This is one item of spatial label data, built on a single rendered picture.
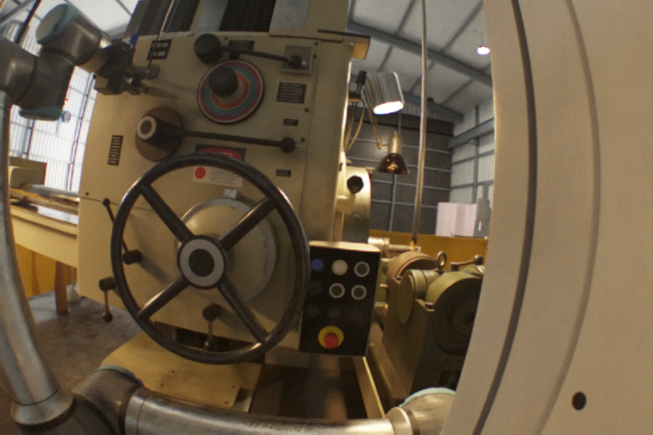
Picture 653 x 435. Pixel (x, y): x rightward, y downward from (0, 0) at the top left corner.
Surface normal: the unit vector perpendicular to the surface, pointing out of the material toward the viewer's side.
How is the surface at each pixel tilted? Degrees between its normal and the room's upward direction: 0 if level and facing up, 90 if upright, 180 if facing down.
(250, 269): 97
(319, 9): 90
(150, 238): 90
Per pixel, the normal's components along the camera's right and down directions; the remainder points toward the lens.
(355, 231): 0.06, -0.28
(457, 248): 0.04, -0.05
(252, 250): 0.52, -0.13
